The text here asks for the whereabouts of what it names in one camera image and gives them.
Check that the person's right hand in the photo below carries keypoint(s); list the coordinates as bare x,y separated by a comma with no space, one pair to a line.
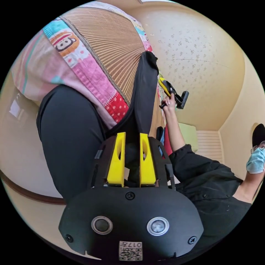
170,104

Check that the person's right forearm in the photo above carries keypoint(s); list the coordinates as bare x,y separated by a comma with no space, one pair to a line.
175,130

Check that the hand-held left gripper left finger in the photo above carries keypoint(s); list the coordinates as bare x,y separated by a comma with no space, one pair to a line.
114,165

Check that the person's body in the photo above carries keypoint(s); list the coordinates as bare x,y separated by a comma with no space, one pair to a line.
211,186

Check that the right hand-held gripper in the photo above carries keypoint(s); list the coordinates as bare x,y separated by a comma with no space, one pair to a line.
173,93

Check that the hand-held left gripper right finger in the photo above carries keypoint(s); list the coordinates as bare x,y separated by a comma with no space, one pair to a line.
147,167

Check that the light green cupboard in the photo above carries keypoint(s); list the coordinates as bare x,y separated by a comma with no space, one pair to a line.
187,135

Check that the black pants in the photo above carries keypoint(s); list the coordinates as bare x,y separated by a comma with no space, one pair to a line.
70,132

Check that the pile of clothes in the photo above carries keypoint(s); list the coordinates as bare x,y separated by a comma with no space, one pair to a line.
165,136

